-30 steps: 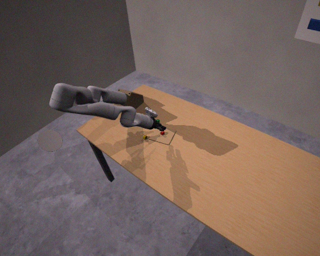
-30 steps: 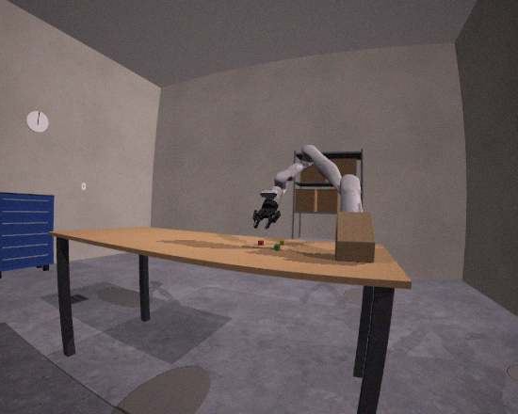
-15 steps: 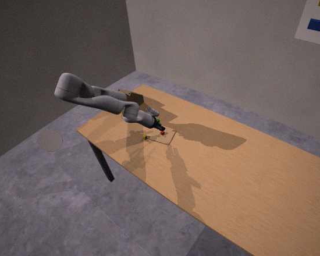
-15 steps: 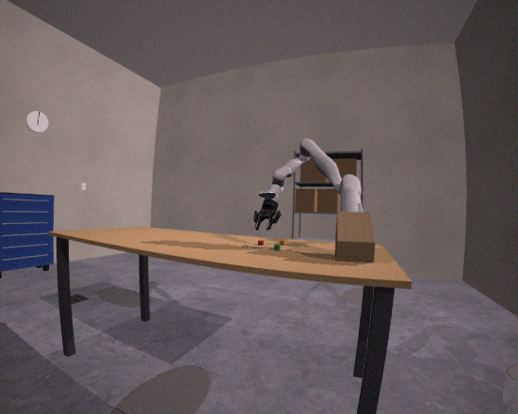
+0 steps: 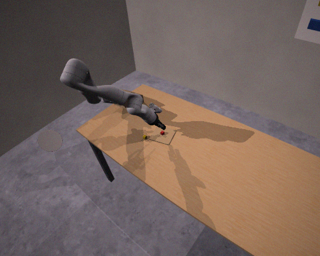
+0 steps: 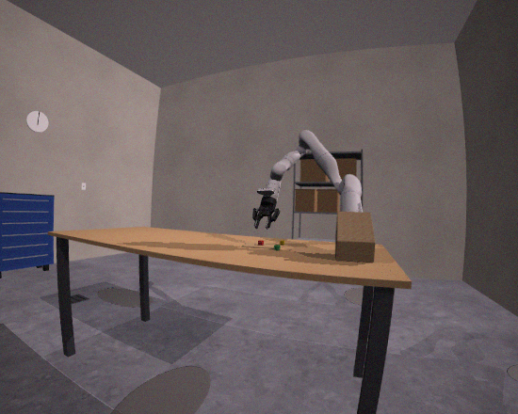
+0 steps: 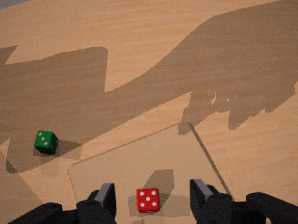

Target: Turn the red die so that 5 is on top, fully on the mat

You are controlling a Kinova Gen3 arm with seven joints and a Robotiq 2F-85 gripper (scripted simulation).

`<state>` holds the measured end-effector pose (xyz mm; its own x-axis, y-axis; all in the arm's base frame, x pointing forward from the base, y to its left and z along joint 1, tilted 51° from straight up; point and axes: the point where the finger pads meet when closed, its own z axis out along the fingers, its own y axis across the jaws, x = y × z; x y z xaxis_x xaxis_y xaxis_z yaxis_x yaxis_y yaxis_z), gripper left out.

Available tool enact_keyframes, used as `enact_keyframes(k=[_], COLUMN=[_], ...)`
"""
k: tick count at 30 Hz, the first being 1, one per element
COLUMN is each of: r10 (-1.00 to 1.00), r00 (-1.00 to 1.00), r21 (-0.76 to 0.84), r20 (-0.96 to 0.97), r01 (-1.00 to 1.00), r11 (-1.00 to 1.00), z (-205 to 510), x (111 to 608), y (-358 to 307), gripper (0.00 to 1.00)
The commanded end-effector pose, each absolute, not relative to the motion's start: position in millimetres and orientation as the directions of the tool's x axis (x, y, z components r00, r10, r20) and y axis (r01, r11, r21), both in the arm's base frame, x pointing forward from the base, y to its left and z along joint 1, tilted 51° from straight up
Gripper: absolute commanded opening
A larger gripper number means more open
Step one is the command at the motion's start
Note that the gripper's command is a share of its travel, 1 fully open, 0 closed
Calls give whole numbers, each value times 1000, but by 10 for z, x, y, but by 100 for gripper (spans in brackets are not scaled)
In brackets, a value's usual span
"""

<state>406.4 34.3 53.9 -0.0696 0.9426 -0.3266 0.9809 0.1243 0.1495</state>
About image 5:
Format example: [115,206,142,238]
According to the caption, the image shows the tan flat mat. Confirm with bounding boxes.
[149,127,176,145]

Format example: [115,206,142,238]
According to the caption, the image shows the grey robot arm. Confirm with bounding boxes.
[60,59,162,124]

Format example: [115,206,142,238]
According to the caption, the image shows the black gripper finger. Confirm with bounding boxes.
[155,120,166,130]

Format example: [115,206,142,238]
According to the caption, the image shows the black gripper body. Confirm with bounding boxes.
[149,115,160,126]

